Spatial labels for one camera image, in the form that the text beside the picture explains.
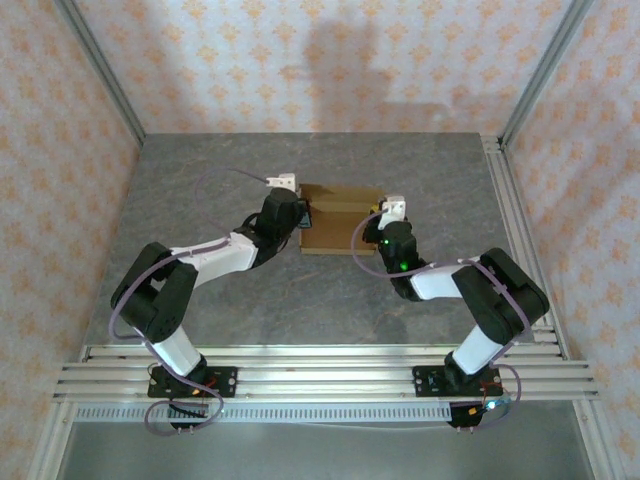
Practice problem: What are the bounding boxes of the brown cardboard paper box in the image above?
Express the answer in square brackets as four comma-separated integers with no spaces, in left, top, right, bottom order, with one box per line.
[298,183,389,256]

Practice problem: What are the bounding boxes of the right black controller board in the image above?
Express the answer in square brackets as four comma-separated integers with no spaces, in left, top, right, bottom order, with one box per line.
[448,398,512,432]

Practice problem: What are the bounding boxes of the black controller board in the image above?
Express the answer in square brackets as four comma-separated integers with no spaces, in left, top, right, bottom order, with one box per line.
[448,398,512,432]
[167,402,212,432]

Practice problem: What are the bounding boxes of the left black controller board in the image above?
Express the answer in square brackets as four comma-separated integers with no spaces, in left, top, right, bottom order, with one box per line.
[167,402,212,432]

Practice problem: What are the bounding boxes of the grey metal lower panel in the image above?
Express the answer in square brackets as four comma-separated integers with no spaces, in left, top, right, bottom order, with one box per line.
[58,422,597,480]

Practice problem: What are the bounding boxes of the aluminium side table rail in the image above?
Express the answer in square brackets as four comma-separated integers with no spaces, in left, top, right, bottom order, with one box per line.
[481,134,571,362]

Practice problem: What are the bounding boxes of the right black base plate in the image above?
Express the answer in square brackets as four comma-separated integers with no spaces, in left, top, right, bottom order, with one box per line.
[412,364,503,399]

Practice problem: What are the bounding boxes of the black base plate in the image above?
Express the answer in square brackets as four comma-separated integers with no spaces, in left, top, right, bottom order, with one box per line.
[412,364,503,399]
[147,365,239,400]

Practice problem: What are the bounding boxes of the long aluminium mounting rail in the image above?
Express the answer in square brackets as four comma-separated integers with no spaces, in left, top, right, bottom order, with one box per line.
[52,343,600,402]

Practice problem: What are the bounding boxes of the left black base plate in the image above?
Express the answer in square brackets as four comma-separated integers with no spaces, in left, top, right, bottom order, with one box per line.
[147,365,239,400]

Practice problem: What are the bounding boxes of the slotted grey cable duct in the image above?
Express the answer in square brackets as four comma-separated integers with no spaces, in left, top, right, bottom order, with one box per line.
[74,404,454,424]

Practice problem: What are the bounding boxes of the right aluminium frame post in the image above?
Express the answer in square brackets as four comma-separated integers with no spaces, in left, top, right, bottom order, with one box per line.
[498,0,597,150]

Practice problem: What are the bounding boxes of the aluminium frame post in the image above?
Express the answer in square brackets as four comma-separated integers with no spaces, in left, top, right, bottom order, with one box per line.
[54,0,148,147]
[498,0,597,150]

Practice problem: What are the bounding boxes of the left aluminium frame post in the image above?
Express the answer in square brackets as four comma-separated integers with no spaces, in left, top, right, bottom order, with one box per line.
[54,0,148,147]

